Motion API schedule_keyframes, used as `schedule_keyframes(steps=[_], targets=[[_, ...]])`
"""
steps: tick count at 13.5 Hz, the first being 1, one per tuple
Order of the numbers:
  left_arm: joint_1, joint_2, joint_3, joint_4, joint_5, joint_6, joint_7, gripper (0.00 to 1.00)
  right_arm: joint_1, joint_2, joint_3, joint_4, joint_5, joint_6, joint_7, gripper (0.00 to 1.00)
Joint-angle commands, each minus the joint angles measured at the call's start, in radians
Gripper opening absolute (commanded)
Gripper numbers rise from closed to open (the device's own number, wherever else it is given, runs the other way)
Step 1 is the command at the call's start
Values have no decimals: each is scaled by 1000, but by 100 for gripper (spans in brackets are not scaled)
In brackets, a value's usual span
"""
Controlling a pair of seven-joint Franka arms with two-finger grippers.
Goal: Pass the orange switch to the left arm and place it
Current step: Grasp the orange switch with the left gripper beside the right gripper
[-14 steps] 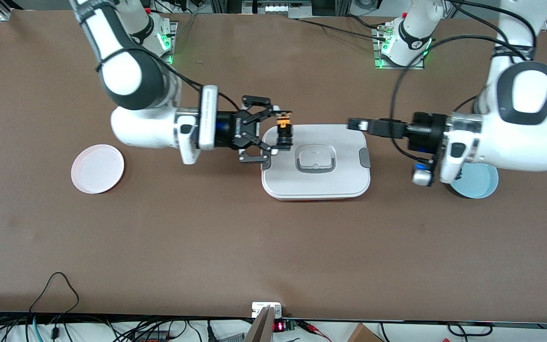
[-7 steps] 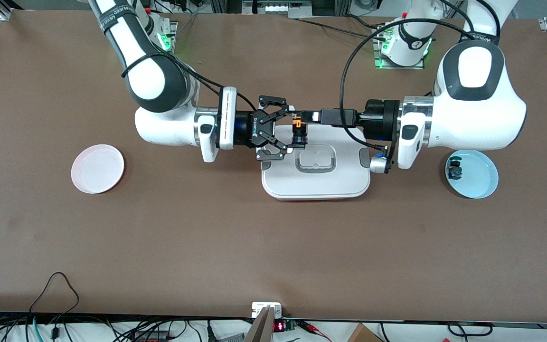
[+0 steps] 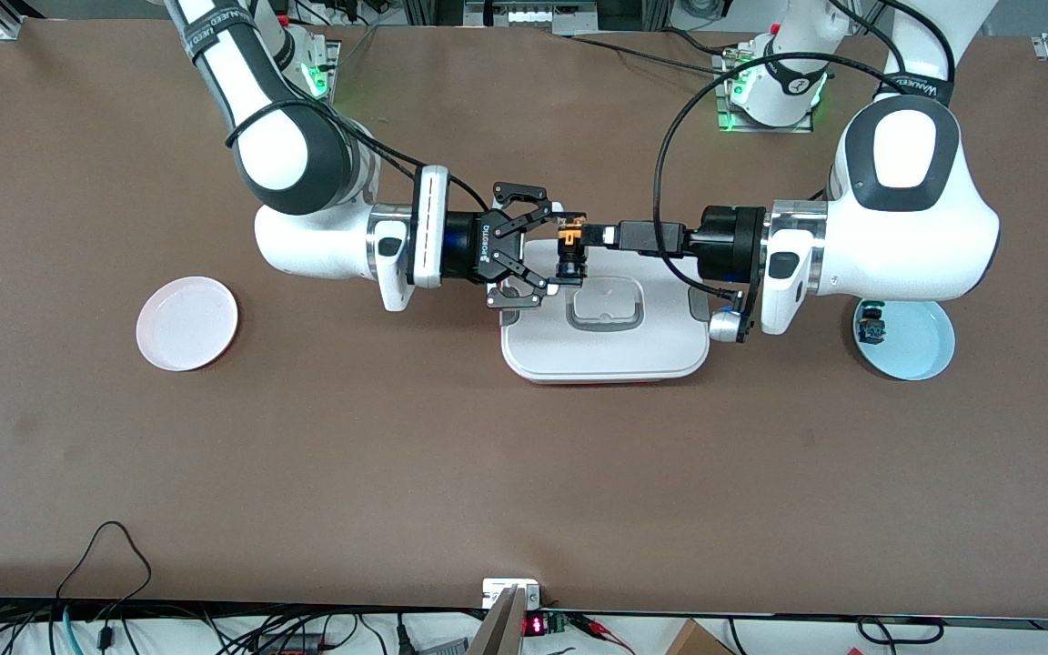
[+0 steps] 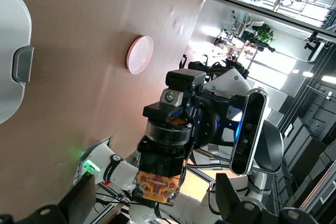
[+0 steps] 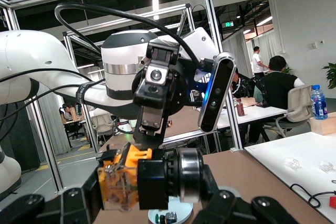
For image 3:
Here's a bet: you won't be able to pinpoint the black coiled floor cable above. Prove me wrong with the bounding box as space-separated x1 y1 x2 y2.
856 617 945 645

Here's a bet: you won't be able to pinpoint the orange and black switch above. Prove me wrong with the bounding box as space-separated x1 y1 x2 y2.
555 213 590 282

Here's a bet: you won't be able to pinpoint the white power strip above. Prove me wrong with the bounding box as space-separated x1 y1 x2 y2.
463 0 600 35

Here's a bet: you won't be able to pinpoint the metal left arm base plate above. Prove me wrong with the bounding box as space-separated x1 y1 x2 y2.
713 50 814 135

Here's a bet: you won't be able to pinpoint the small white bracket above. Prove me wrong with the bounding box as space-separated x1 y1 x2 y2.
482 579 541 609

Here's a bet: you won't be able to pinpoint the red clip lead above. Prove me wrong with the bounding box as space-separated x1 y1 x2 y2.
569 614 636 654

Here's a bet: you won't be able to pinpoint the light blue round plate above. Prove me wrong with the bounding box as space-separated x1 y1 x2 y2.
852 298 956 381

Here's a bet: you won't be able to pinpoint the black cable to arm base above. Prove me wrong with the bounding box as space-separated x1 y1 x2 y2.
553 27 748 78

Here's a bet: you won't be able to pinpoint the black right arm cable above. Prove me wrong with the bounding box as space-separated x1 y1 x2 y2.
226 96 490 212

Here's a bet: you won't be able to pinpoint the black looped table cable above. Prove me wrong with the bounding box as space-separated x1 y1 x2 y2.
55 520 154 629

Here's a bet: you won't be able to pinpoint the aluminium camera post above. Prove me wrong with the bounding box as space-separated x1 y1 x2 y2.
468 587 527 655

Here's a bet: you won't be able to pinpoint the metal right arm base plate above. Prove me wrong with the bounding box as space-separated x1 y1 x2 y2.
301 41 341 103

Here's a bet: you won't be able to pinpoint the white lunch box grey clips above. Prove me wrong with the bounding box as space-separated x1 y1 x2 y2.
499 237 711 386

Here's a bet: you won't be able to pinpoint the pink round plate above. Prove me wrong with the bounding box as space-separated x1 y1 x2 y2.
136 277 239 373

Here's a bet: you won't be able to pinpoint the brown cardboard box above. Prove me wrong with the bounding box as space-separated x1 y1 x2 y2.
665 619 736 655

